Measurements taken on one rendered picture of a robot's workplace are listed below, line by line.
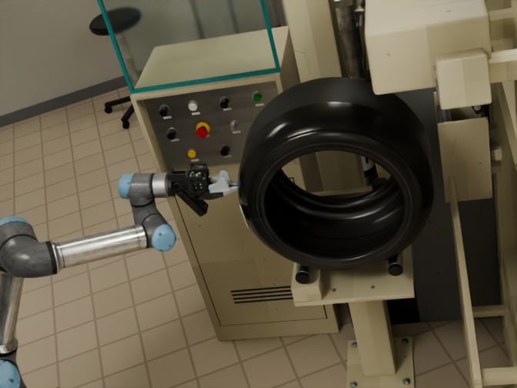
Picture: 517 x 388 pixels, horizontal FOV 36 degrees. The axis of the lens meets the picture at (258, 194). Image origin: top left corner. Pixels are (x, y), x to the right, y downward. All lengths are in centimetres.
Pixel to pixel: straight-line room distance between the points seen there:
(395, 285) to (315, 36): 79
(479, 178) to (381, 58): 95
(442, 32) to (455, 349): 191
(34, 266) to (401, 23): 118
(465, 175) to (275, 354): 133
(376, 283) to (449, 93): 100
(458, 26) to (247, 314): 206
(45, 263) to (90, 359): 159
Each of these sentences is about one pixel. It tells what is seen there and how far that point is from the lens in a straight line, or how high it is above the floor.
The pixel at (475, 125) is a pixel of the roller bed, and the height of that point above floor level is 118.
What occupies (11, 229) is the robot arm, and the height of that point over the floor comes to 130.
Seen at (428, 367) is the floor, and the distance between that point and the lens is 329.
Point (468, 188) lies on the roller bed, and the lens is 256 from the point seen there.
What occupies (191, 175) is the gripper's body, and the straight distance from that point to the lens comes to 232.
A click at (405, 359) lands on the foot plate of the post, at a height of 1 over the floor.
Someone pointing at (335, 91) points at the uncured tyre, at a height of 144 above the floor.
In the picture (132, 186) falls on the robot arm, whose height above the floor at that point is 126.
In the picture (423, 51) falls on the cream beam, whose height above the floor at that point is 173.
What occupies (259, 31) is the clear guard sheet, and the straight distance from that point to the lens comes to 267.
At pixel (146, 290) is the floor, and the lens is 398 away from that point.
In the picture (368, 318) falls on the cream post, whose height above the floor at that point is 34.
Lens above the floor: 249
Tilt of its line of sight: 35 degrees down
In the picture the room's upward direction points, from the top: 15 degrees counter-clockwise
